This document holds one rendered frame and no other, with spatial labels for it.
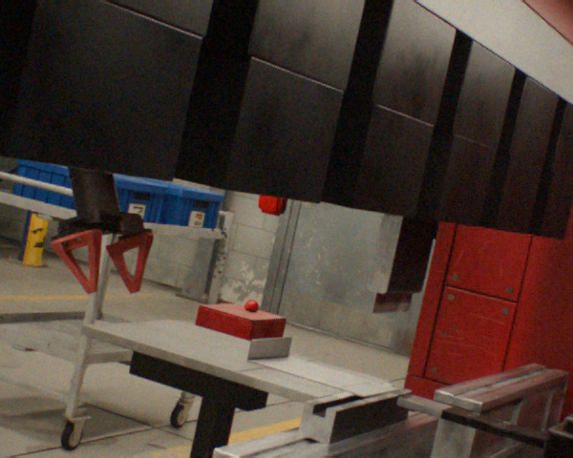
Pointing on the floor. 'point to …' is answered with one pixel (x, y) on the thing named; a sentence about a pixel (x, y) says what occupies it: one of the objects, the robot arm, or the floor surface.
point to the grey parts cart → (63, 331)
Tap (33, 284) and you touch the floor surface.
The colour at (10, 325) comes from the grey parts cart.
